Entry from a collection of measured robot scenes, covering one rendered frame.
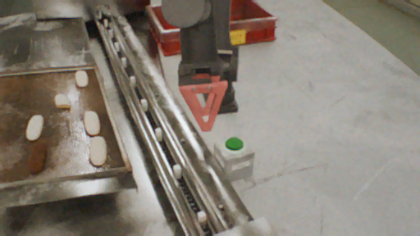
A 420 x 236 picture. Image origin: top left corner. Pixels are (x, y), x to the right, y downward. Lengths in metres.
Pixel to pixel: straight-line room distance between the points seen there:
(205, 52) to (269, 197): 0.39
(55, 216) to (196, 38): 0.50
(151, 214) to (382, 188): 0.53
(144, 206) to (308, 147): 0.43
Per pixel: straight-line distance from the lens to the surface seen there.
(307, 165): 0.87
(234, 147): 0.76
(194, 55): 0.52
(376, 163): 0.94
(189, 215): 0.71
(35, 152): 0.80
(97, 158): 0.77
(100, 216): 0.77
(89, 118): 0.89
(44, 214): 0.82
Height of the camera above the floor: 1.41
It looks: 37 degrees down
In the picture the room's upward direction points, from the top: straight up
